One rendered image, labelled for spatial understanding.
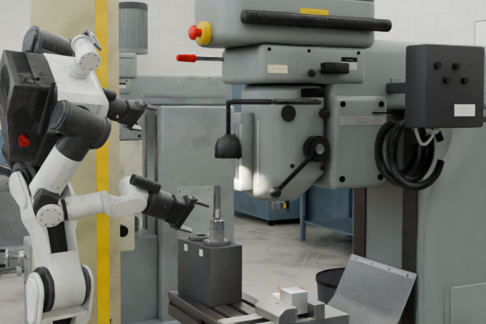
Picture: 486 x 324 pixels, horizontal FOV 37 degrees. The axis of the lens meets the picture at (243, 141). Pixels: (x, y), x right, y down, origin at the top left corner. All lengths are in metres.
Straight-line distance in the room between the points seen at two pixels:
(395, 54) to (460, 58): 0.26
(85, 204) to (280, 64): 0.75
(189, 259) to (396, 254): 0.68
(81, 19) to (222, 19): 1.82
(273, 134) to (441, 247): 0.60
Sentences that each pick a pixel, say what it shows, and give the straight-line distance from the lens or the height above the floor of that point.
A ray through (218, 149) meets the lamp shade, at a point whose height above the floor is 1.46.
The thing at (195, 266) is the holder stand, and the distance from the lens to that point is 2.42.
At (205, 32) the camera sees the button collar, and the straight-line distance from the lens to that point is 1.91.
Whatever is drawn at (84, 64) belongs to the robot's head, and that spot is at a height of 1.69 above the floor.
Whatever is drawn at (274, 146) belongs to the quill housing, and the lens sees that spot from 1.93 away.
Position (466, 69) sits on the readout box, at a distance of 1.94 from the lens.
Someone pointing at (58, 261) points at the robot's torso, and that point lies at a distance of 2.37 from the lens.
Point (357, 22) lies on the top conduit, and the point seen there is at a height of 1.79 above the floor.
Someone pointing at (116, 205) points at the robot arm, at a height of 1.27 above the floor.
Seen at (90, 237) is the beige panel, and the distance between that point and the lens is 3.67.
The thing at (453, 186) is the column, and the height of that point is 1.34.
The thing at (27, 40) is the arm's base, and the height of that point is 1.78.
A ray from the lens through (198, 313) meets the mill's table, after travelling 2.34.
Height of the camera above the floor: 1.58
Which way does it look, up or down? 3 degrees down
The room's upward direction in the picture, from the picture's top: straight up
